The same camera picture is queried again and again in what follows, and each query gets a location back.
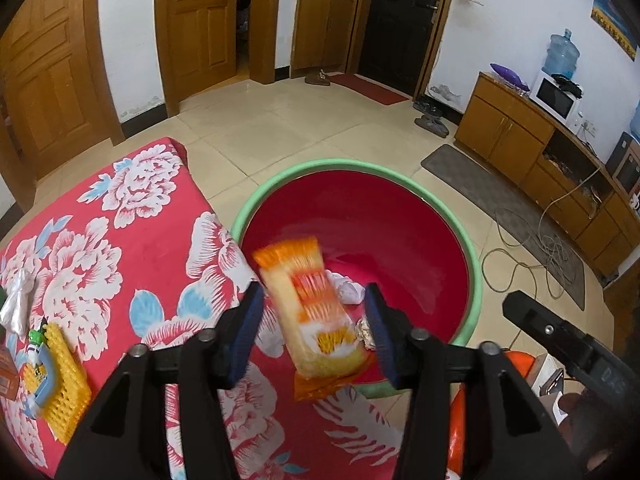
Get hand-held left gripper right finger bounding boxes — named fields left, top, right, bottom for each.
left=363, top=283, right=583, bottom=480

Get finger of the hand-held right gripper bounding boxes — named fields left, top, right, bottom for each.
left=502, top=290, right=598, bottom=367

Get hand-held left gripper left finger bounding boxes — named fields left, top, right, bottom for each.
left=54, top=281, right=265, bottom=480

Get white paper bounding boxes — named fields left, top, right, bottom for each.
left=327, top=270, right=368, bottom=306

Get orange snack packet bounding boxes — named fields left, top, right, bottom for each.
left=252, top=236, right=373, bottom=402

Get red basin with green rim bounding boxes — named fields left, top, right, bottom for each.
left=231, top=159, right=482, bottom=398

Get light blue plastic tube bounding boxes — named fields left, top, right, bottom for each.
left=21, top=344, right=57, bottom=418

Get small green white bottle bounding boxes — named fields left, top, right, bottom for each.
left=27, top=327, right=51, bottom=361

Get clear plastic bag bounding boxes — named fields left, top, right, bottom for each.
left=0, top=267, right=40, bottom=335

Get small orange box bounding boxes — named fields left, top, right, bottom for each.
left=0, top=347, right=22, bottom=402

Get person's right hand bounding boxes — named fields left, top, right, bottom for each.
left=557, top=392, right=640, bottom=473

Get white power adapter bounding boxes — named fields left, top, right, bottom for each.
left=527, top=354, right=568, bottom=423

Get red floral tablecloth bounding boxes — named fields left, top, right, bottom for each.
left=0, top=136, right=416, bottom=480

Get orange plastic stool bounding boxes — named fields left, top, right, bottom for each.
left=447, top=349, right=538, bottom=480

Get grey floor mat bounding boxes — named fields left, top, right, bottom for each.
left=421, top=144, right=586, bottom=311

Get small brown appliance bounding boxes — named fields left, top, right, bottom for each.
left=614, top=142, right=640, bottom=196

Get wooden cabinet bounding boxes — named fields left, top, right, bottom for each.
left=454, top=71, right=640, bottom=276

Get white microwave oven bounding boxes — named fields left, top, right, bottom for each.
left=529, top=71, right=585, bottom=126

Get black object on microwave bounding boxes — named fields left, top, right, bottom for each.
left=550, top=74, right=585, bottom=98

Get purple bag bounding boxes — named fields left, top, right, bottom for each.
left=489, top=62, right=530, bottom=92

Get red doormat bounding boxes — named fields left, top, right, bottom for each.
left=327, top=72, right=411, bottom=107

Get black entrance door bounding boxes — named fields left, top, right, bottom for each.
left=347, top=0, right=458, bottom=98

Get white floor cable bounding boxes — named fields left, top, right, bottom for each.
left=481, top=157, right=606, bottom=306

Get framed wall picture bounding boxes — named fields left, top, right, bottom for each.
left=590, top=0, right=638, bottom=61

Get wooden wall panel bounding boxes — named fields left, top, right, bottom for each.
left=291, top=0, right=358, bottom=73

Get open wooden door with frame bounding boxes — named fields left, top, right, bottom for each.
left=154, top=0, right=288, bottom=116

